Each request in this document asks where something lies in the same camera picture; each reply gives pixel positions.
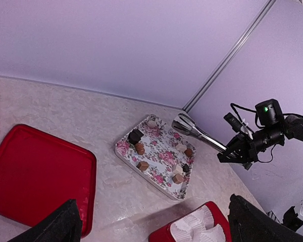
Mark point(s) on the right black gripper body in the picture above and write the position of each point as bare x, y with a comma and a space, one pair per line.
240, 150

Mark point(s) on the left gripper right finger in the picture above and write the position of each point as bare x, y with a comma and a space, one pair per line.
248, 223

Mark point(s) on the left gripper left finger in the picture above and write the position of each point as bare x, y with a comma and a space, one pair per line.
64, 224

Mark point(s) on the steel serving tongs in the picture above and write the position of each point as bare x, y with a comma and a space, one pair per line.
183, 124

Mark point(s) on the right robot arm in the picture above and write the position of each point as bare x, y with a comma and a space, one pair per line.
273, 125

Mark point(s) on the red chocolate tin box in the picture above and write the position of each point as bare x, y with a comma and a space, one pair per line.
206, 223

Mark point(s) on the brown chocolate near tongs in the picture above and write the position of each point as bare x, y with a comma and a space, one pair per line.
188, 152

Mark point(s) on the small black chocolate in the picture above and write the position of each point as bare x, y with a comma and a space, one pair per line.
185, 168

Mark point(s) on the white cube chocolate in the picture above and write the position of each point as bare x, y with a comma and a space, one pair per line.
181, 147

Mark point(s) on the tan hexagon chocolate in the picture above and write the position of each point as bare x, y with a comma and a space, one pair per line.
177, 178

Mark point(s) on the white chocolate on tray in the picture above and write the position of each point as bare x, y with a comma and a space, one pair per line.
151, 123

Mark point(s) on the light brown chocolate cube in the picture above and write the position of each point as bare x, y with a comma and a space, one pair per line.
143, 165

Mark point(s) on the brown caramel chocolate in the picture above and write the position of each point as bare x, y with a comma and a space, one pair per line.
139, 147

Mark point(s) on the dark chocolate on tray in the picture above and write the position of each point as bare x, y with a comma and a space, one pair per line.
135, 136

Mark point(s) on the red tin lid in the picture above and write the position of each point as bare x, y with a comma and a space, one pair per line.
39, 172

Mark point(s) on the floral tray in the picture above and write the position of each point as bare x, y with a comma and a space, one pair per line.
164, 159

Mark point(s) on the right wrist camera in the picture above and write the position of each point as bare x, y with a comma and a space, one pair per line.
236, 122

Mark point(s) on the right aluminium frame post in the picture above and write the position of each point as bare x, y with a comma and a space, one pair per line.
221, 66

